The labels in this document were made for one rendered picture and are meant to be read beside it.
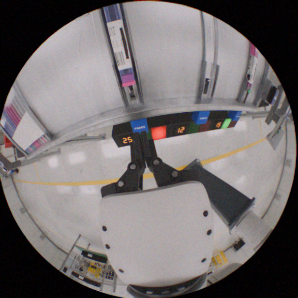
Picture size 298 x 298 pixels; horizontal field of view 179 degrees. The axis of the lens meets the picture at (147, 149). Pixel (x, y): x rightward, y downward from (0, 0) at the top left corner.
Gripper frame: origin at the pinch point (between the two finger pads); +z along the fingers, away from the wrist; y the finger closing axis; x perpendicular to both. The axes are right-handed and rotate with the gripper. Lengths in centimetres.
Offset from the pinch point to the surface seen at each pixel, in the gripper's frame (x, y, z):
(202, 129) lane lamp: -5.3, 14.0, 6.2
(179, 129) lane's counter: -4.3, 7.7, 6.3
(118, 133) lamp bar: -2.4, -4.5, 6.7
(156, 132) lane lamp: -3.8, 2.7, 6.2
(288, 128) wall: -67, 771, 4
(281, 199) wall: -317, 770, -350
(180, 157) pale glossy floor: -70, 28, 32
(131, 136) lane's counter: -3.6, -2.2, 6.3
